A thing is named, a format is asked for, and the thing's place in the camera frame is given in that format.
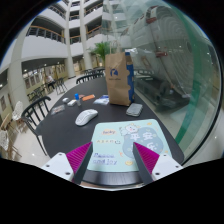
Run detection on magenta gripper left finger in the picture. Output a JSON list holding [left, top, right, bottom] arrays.
[[66, 142, 93, 185]]

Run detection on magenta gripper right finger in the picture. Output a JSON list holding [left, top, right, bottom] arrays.
[[133, 142, 159, 185]]

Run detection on light green mouse pad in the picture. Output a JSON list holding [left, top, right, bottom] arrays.
[[88, 119, 171, 173]]

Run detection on white computer mouse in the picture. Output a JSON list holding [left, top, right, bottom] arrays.
[[75, 109, 98, 126]]

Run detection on grey rectangular case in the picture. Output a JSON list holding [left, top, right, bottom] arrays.
[[126, 103, 143, 117]]

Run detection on transparent flat packet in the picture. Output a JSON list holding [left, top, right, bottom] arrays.
[[51, 105, 65, 115]]

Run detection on small white box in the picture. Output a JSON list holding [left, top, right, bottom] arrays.
[[67, 100, 77, 106]]

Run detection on small grey box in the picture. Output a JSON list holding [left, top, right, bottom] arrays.
[[62, 98, 69, 103]]

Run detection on orange flat packet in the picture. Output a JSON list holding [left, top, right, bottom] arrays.
[[82, 94, 95, 101]]

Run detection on black chair left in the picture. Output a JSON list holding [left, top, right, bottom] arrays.
[[21, 96, 51, 154]]

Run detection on small blue-capped bottle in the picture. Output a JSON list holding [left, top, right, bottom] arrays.
[[74, 93, 81, 106]]

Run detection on clear plastic wrapped packet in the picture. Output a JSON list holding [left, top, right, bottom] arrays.
[[94, 95, 109, 105]]

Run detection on black chair far background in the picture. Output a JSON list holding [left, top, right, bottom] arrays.
[[55, 78, 67, 94]]

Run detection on white lattice chair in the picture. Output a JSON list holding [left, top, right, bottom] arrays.
[[12, 101, 23, 121]]

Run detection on black chair behind table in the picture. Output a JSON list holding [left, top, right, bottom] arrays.
[[76, 73, 104, 84]]

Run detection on seated person in white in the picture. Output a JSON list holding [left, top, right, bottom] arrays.
[[46, 76, 55, 88]]

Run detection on brown paper bag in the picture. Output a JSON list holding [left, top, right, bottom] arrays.
[[105, 52, 134, 106]]

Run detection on green potted palm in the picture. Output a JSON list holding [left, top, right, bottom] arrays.
[[89, 41, 119, 65]]

